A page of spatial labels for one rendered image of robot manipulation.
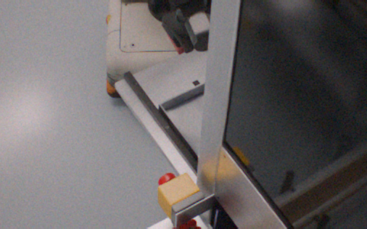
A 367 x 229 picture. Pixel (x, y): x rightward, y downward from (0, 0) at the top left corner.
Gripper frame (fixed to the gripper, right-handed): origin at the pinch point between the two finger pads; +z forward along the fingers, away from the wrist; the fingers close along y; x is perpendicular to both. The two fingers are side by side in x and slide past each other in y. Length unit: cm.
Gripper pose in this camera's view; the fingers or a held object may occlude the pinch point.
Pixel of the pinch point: (181, 50)
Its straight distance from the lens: 149.0
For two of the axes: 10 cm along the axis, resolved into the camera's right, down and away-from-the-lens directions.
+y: 5.3, 7.8, -3.3
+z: -1.3, 4.6, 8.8
